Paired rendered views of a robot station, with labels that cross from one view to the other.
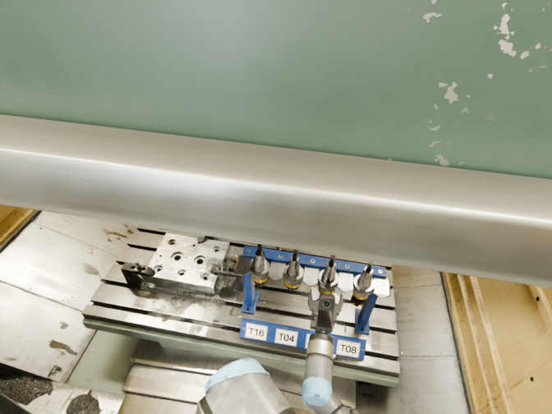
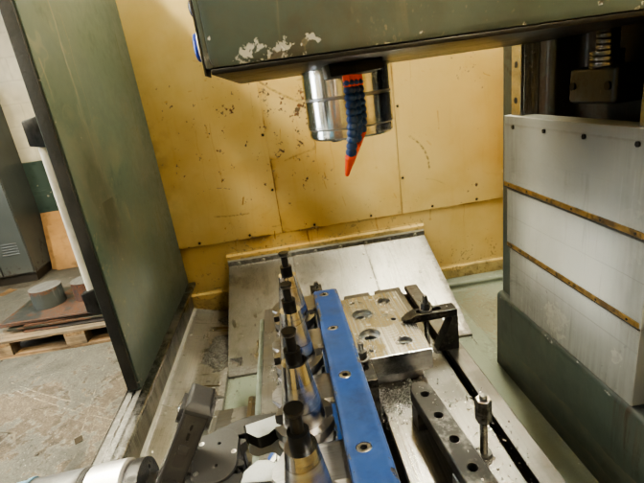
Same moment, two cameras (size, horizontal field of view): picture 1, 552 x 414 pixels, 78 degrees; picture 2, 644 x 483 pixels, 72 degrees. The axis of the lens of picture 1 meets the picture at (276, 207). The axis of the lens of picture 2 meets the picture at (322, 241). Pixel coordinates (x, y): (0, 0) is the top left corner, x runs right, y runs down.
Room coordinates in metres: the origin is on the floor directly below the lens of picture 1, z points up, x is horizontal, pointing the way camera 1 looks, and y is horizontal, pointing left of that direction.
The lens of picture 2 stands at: (0.59, -0.54, 1.54)
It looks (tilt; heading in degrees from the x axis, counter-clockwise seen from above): 19 degrees down; 77
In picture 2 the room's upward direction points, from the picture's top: 8 degrees counter-clockwise
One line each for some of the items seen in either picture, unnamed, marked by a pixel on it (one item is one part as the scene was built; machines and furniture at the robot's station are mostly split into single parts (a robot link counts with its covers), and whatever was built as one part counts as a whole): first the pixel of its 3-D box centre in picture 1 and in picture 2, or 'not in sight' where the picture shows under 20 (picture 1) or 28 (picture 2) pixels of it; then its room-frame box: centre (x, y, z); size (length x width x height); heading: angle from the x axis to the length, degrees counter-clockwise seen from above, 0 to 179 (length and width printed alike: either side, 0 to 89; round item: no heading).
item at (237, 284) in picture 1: (227, 274); (364, 375); (0.81, 0.19, 0.97); 0.13 x 0.03 x 0.15; 81
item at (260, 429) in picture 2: (314, 292); (288, 439); (0.61, -0.13, 1.16); 0.09 x 0.03 x 0.06; 7
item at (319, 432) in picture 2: (328, 279); (306, 425); (0.63, -0.17, 1.21); 0.06 x 0.06 x 0.03
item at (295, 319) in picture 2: (294, 264); (293, 333); (0.65, -0.06, 1.26); 0.04 x 0.04 x 0.07
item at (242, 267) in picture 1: (243, 265); (293, 306); (0.68, 0.10, 1.21); 0.07 x 0.05 x 0.01; 171
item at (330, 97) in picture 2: not in sight; (348, 102); (0.86, 0.27, 1.51); 0.16 x 0.16 x 0.12
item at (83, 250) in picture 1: (80, 270); (341, 304); (0.97, 0.93, 0.75); 0.89 x 0.67 x 0.26; 171
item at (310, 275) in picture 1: (310, 276); (302, 392); (0.64, -0.12, 1.21); 0.07 x 0.05 x 0.01; 171
